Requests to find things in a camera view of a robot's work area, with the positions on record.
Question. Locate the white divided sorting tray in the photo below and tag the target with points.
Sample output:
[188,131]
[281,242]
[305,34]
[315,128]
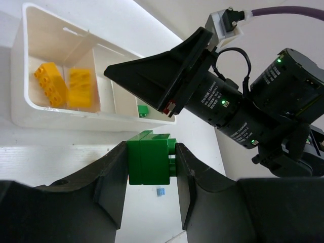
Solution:
[45,37]

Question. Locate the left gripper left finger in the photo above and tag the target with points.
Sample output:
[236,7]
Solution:
[86,206]

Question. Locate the yellow curved lego brick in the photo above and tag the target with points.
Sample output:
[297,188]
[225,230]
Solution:
[80,94]

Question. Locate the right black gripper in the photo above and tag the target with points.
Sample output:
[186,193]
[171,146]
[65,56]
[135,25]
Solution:
[273,114]

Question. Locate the yellow long lego brick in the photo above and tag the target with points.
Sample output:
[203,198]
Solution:
[52,83]

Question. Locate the light blue lego plate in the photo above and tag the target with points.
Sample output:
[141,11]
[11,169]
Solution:
[160,192]

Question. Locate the green small lego brick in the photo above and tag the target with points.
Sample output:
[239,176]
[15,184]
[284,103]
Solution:
[150,160]

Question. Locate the green square lego brick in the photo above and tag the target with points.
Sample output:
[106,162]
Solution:
[143,111]

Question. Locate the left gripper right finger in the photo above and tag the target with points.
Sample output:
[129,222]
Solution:
[215,208]

